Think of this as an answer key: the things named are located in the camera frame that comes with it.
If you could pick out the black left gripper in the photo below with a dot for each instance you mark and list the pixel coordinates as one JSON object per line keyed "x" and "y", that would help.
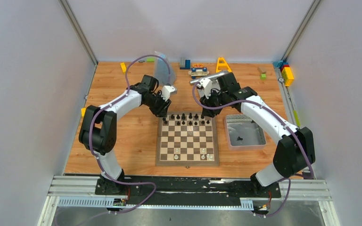
{"x": 161, "y": 107}

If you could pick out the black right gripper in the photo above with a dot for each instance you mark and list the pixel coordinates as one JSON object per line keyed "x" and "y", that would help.
{"x": 210, "y": 113}

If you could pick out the wooden chess board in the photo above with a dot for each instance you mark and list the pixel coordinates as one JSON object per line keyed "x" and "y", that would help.
{"x": 190, "y": 142}

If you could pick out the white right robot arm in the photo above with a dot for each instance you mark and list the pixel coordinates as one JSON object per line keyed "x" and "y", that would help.
{"x": 295, "y": 146}

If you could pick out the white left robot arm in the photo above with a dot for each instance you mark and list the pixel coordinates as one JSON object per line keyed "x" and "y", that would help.
{"x": 98, "y": 132}

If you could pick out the grey tray black pieces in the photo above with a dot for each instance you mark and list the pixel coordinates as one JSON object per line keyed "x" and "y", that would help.
{"x": 240, "y": 125}

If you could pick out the silver metal cylinder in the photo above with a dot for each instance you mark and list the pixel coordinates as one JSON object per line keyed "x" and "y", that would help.
{"x": 210, "y": 76}

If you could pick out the blue white toy car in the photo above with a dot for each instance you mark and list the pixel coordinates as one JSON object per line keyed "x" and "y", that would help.
{"x": 198, "y": 70}

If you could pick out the yellow triangular toy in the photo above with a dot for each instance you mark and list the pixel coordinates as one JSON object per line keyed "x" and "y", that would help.
{"x": 222, "y": 65}

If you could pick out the clear blue plastic bag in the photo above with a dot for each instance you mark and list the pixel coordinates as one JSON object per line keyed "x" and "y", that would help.
{"x": 163, "y": 70}

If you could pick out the blue grey lego block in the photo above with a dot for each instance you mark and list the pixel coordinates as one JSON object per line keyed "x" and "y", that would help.
{"x": 185, "y": 64}

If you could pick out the stacked coloured duplo blocks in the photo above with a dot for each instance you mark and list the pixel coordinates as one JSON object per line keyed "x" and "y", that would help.
{"x": 286, "y": 72}

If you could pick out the yellow cube at left edge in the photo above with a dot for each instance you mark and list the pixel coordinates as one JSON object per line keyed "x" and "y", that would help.
{"x": 83, "y": 110}

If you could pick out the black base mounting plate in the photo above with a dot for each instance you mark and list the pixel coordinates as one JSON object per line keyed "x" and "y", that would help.
{"x": 185, "y": 191}

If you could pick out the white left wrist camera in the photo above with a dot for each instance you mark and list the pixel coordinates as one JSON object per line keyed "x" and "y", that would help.
{"x": 167, "y": 91}

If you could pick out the yellow block by wall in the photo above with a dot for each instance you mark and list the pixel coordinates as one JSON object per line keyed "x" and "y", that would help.
{"x": 123, "y": 67}

